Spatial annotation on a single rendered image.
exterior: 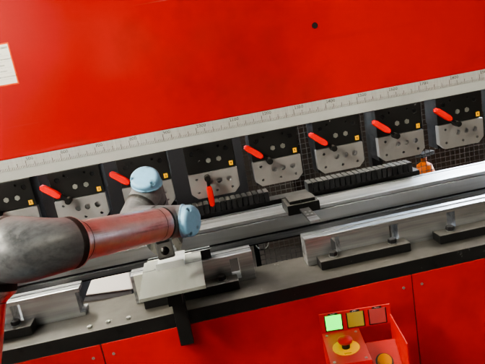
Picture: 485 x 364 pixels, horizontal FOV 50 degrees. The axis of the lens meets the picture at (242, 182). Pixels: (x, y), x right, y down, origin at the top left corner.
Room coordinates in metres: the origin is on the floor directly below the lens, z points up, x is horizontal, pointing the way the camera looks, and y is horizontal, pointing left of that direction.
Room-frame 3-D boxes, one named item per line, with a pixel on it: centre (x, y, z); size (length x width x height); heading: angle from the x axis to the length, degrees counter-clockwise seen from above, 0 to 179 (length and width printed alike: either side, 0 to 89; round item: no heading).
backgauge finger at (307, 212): (1.78, -0.20, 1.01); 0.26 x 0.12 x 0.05; 5
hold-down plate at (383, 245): (1.57, -0.35, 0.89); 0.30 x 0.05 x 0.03; 95
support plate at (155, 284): (1.42, 0.25, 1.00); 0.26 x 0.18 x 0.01; 5
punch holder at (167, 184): (1.57, 0.29, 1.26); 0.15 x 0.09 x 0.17; 95
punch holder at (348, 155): (1.62, -0.31, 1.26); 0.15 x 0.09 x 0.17; 95
